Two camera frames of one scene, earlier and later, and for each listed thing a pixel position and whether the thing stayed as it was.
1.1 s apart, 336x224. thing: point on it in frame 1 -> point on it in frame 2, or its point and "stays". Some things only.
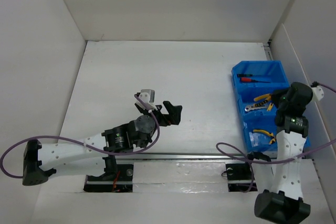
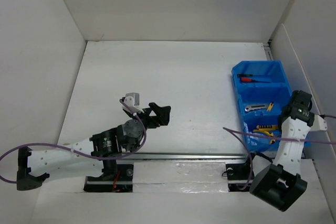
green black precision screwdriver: x=244 y=75 stays
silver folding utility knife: x=247 y=108 stays
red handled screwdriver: x=247 y=79 stays
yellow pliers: x=266 y=97 -> x=267 y=127
